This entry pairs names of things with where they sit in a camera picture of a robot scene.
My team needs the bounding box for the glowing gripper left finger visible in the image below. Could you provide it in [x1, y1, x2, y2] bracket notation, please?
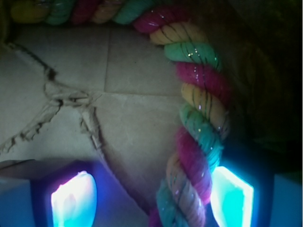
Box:
[0, 159, 102, 227]

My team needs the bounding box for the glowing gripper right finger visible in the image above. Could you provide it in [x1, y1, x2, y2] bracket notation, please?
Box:
[211, 146, 303, 227]

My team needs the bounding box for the multicolored twisted rope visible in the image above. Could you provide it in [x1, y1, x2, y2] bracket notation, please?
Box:
[10, 0, 234, 227]

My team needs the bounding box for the brown paper bag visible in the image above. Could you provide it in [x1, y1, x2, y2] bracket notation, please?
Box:
[0, 0, 303, 227]

